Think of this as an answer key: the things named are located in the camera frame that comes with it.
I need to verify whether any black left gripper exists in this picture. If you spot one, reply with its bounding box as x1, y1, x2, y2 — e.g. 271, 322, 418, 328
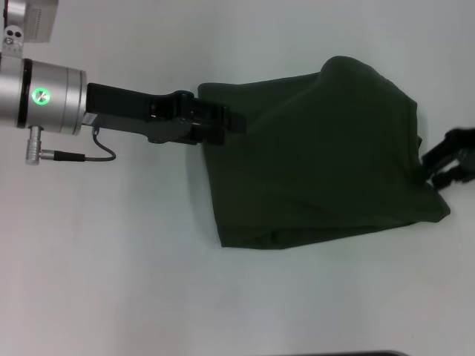
84, 82, 248, 147

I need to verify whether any dark green FREE! t-shirt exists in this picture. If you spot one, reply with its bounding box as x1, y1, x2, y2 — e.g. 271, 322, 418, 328
196, 55, 452, 251

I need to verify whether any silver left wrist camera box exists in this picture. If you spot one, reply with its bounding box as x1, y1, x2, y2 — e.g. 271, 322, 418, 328
0, 0, 61, 57

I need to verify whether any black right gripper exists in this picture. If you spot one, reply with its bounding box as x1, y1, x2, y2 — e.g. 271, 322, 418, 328
420, 127, 475, 191

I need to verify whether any grey left arm cable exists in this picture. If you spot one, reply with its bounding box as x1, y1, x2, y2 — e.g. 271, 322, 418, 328
23, 125, 117, 167

